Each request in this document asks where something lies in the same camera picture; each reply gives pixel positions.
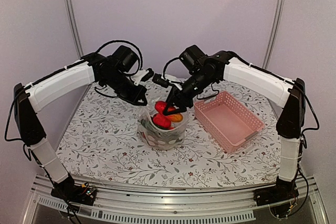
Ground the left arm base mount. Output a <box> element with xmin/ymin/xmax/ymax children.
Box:
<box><xmin>51</xmin><ymin>182</ymin><xmax>97</xmax><ymax>206</ymax></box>

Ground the red wrinkled apple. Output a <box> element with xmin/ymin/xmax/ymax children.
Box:
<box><xmin>152</xmin><ymin>113</ymin><xmax>171</xmax><ymax>130</ymax></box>

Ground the aluminium frame post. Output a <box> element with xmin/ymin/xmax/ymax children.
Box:
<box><xmin>262</xmin><ymin>0</ymin><xmax>285</xmax><ymax>69</ymax></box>
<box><xmin>64</xmin><ymin>0</ymin><xmax>83</xmax><ymax>58</ymax></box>

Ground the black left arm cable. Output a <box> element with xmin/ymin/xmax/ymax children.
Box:
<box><xmin>94</xmin><ymin>40</ymin><xmax>144</xmax><ymax>75</ymax></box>

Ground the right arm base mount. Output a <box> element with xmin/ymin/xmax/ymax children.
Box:
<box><xmin>254</xmin><ymin>186</ymin><xmax>299</xmax><ymax>219</ymax></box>

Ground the clear zip top bag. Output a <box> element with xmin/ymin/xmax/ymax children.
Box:
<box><xmin>137</xmin><ymin>93</ymin><xmax>189</xmax><ymax>150</ymax></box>

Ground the left aluminium frame post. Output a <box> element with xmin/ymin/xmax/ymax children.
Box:
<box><xmin>64</xmin><ymin>0</ymin><xmax>83</xmax><ymax>58</ymax></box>

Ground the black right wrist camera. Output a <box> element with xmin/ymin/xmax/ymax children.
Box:
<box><xmin>152</xmin><ymin>73</ymin><xmax>182</xmax><ymax>90</ymax></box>

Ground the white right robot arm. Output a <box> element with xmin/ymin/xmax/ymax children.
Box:
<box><xmin>163</xmin><ymin>45</ymin><xmax>305</xmax><ymax>201</ymax></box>

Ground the floral table cloth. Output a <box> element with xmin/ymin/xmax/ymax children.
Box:
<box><xmin>56</xmin><ymin>82</ymin><xmax>281</xmax><ymax>188</ymax></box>

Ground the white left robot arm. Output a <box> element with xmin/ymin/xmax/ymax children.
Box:
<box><xmin>13</xmin><ymin>46</ymin><xmax>152</xmax><ymax>200</ymax></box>

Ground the right aluminium frame post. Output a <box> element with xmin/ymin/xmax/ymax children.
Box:
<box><xmin>262</xmin><ymin>0</ymin><xmax>285</xmax><ymax>69</ymax></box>

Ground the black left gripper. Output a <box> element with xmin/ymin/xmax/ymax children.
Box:
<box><xmin>102</xmin><ymin>70</ymin><xmax>148</xmax><ymax>105</ymax></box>

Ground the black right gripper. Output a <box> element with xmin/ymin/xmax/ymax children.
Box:
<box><xmin>162</xmin><ymin>70</ymin><xmax>215</xmax><ymax>115</ymax></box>

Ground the aluminium front rail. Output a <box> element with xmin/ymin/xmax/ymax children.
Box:
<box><xmin>22</xmin><ymin>175</ymin><xmax>331</xmax><ymax>223</ymax></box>

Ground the red chili pepper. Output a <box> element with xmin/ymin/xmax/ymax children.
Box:
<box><xmin>154</xmin><ymin>101</ymin><xmax>183</xmax><ymax>123</ymax></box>

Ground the pink plastic basket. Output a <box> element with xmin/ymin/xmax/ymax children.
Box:
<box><xmin>194</xmin><ymin>91</ymin><xmax>264</xmax><ymax>153</ymax></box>

